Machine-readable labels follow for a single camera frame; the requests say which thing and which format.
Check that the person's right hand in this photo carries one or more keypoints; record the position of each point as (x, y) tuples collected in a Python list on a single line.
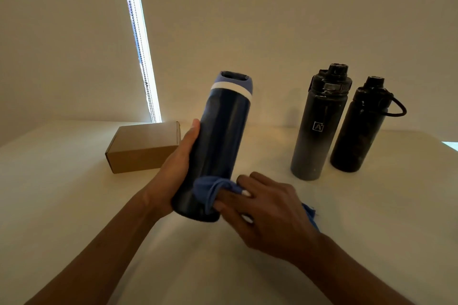
[(275, 219)]

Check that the person's left hand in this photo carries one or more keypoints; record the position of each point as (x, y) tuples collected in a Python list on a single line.
[(168, 183)]

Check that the blue cloth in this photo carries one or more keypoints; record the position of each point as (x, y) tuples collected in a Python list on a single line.
[(207, 188)]

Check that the brown paper box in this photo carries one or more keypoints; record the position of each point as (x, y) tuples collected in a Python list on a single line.
[(143, 147)]

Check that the navy bottle with blue lid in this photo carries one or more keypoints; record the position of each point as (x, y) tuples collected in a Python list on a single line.
[(218, 144)]

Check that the black grey gradient bottle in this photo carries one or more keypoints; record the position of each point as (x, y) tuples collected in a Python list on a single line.
[(318, 126)]

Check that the person's right forearm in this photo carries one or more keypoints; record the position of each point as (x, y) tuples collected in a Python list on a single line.
[(354, 276)]

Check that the person's left forearm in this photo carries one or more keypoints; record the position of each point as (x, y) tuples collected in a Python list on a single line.
[(93, 262)]

